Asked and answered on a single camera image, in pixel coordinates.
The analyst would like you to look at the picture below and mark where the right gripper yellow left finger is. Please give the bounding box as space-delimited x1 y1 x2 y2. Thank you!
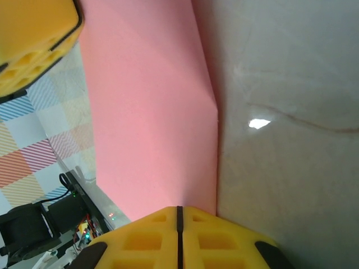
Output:
89 206 181 269

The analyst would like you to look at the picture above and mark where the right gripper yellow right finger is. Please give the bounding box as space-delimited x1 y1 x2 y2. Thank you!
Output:
179 206 281 269

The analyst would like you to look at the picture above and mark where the pink paper sheet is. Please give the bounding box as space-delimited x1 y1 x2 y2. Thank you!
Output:
79 0 222 222

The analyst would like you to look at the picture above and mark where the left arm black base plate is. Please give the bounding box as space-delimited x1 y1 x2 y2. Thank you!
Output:
65 166 111 235

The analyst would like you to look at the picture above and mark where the thin black base cable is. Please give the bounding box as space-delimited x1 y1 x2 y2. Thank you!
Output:
39 173 74 205

